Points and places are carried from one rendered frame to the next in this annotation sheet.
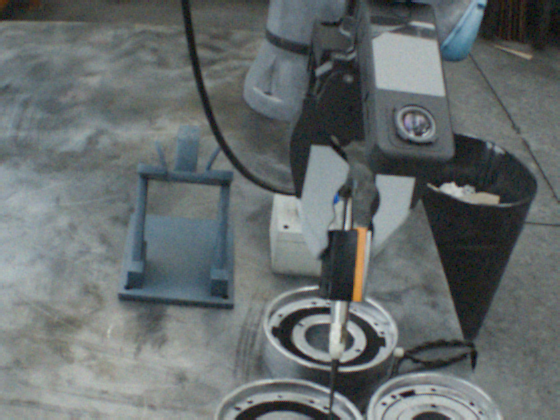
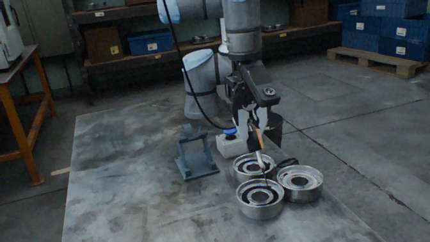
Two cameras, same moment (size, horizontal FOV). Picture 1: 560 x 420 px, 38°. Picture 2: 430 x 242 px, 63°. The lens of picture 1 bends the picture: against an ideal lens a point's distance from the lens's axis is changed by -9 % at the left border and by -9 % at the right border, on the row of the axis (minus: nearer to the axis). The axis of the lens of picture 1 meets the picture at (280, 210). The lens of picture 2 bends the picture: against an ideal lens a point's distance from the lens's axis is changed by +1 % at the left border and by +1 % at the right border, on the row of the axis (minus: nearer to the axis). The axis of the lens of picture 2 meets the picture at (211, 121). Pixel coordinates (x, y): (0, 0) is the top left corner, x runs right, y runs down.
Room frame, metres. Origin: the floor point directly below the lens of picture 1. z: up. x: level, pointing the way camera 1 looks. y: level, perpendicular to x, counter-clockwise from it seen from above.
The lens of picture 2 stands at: (-0.21, 0.15, 1.30)
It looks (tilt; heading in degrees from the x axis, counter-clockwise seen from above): 24 degrees down; 351
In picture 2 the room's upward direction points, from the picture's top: 7 degrees counter-clockwise
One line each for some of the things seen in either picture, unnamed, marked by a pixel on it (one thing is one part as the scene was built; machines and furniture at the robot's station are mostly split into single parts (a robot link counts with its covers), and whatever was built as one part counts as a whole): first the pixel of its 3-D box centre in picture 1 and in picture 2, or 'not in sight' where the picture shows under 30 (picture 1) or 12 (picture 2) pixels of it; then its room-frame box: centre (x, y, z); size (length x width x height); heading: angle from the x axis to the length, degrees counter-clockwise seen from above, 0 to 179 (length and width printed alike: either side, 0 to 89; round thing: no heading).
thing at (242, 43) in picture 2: not in sight; (242, 41); (0.51, -0.04, 1.15); 0.08 x 0.08 x 0.05
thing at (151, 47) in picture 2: not in sight; (150, 41); (4.15, 0.14, 0.56); 0.52 x 0.38 x 0.22; 94
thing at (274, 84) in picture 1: (307, 65); (202, 99); (1.03, -0.01, 0.85); 0.15 x 0.15 x 0.10
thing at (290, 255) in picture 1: (312, 228); (230, 143); (0.69, -0.03, 0.82); 0.08 x 0.07 x 0.05; 7
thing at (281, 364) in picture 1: (327, 345); (253, 169); (0.53, -0.05, 0.82); 0.10 x 0.10 x 0.04
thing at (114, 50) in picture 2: not in sight; (103, 43); (4.07, 0.67, 0.64); 0.49 x 0.40 x 0.37; 102
